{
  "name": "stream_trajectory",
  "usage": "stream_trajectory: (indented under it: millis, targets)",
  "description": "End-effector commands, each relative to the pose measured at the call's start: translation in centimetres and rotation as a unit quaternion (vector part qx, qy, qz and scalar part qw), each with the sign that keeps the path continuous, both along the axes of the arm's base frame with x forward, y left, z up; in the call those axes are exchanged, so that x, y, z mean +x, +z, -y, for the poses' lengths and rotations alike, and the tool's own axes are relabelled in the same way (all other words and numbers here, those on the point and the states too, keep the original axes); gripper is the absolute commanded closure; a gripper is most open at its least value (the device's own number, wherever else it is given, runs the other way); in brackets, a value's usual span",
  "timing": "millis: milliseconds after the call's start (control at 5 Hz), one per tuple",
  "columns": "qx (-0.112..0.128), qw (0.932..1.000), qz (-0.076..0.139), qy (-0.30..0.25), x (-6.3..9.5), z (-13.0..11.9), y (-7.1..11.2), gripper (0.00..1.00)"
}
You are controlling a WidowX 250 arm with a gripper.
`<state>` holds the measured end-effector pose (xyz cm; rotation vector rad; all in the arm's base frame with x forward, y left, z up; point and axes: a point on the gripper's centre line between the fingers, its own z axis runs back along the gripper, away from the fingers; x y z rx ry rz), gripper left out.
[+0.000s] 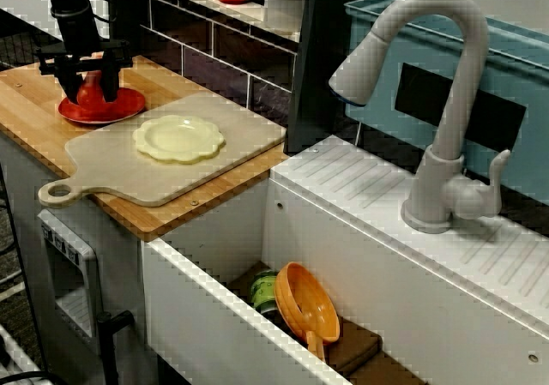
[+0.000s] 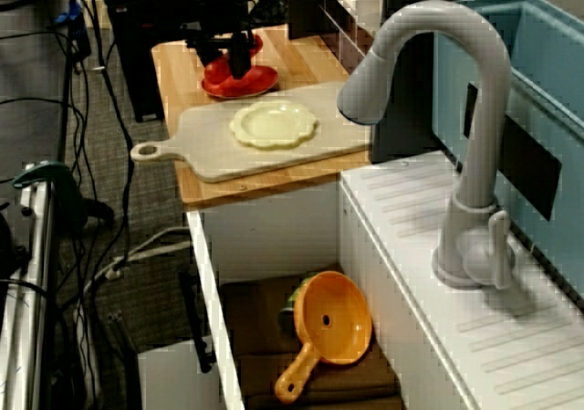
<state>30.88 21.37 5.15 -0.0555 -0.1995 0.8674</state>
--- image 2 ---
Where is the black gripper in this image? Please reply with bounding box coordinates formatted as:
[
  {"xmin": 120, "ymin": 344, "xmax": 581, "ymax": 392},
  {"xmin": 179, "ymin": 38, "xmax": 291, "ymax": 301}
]
[{"xmin": 182, "ymin": 0, "xmax": 264, "ymax": 80}]

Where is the red toy sausage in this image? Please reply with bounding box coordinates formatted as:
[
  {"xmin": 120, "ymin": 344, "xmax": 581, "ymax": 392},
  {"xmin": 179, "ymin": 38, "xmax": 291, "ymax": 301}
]
[{"xmin": 204, "ymin": 33, "xmax": 265, "ymax": 87}]

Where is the pale yellow scalloped plate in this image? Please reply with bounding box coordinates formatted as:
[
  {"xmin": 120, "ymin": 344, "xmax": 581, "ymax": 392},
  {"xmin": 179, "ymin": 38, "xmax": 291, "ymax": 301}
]
[{"xmin": 228, "ymin": 100, "xmax": 320, "ymax": 150}]

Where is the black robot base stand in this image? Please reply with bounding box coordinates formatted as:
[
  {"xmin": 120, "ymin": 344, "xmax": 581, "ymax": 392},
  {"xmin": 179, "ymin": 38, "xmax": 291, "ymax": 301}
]
[{"xmin": 104, "ymin": 0, "xmax": 256, "ymax": 123}]

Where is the red round plate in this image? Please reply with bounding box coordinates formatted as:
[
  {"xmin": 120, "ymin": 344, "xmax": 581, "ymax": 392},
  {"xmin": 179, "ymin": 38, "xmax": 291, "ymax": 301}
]
[{"xmin": 201, "ymin": 65, "xmax": 279, "ymax": 100}]

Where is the dark tile backsplash panel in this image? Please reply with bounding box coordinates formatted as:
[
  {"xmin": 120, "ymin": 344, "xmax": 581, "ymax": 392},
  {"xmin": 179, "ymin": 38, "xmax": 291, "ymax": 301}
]
[{"xmin": 287, "ymin": 0, "xmax": 380, "ymax": 71}]

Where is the blue plug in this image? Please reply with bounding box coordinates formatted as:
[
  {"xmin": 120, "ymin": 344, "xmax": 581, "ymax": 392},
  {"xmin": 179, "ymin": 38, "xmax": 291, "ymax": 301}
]
[{"xmin": 53, "ymin": 1, "xmax": 82, "ymax": 26}]

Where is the black metal pole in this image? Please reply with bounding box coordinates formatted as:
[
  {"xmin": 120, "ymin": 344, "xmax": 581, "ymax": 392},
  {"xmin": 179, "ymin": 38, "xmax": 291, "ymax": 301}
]
[{"xmin": 57, "ymin": 0, "xmax": 81, "ymax": 164}]

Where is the white toy sink unit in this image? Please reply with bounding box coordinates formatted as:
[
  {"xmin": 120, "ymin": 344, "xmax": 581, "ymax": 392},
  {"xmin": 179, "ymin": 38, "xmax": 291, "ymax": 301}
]
[{"xmin": 184, "ymin": 149, "xmax": 584, "ymax": 410}]

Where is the green toy can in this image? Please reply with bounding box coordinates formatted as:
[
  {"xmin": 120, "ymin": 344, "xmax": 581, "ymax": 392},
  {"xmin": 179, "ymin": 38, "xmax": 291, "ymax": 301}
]
[{"xmin": 278, "ymin": 278, "xmax": 308, "ymax": 338}]

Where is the grey toy faucet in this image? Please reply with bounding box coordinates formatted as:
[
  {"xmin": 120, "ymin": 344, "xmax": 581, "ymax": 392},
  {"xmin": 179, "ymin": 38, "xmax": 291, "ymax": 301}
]
[{"xmin": 336, "ymin": 0, "xmax": 519, "ymax": 290}]

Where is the dark box device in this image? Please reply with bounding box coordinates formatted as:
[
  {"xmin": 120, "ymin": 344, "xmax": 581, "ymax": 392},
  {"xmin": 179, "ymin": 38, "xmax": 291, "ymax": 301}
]
[{"xmin": 0, "ymin": 202, "xmax": 31, "ymax": 283}]

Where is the black tape patch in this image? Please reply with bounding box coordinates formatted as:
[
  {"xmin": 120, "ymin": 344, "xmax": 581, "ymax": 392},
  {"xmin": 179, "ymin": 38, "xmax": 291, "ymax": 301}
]
[{"xmin": 464, "ymin": 82, "xmax": 562, "ymax": 222}]

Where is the teal plastic bin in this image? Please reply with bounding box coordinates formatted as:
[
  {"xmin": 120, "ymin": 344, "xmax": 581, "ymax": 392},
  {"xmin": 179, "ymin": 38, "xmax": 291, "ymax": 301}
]
[{"xmin": 433, "ymin": 0, "xmax": 584, "ymax": 313}]

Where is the wooden cutting board with handle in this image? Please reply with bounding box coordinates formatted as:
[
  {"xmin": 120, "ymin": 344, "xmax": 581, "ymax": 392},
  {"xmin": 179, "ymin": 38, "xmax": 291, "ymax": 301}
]
[{"xmin": 130, "ymin": 79, "xmax": 373, "ymax": 184}]

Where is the black cable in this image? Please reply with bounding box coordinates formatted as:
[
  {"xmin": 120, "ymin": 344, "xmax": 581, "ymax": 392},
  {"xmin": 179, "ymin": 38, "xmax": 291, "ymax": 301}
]
[{"xmin": 84, "ymin": 0, "xmax": 137, "ymax": 301}]

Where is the dark vertical post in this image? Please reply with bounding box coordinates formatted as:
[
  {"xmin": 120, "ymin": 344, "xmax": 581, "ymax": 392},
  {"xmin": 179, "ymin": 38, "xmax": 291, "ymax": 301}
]
[{"xmin": 371, "ymin": 0, "xmax": 478, "ymax": 164}]

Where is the white cable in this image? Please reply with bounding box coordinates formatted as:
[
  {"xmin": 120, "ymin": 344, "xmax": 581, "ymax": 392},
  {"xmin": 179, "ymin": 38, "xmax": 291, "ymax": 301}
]
[{"xmin": 84, "ymin": 226, "xmax": 192, "ymax": 295}]

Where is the white metal frame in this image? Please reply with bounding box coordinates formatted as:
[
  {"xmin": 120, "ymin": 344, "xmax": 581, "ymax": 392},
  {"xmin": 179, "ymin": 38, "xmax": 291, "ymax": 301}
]
[{"xmin": 0, "ymin": 163, "xmax": 60, "ymax": 410}]

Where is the black cabinet bar handle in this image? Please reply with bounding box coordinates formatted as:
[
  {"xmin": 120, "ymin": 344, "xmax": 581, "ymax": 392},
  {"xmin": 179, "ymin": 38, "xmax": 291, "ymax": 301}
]
[{"xmin": 177, "ymin": 268, "xmax": 218, "ymax": 374}]

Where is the orange strainer with handle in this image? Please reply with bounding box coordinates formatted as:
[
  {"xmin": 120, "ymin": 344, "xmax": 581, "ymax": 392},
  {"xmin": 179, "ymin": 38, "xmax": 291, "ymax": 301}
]
[{"xmin": 273, "ymin": 270, "xmax": 374, "ymax": 405}]

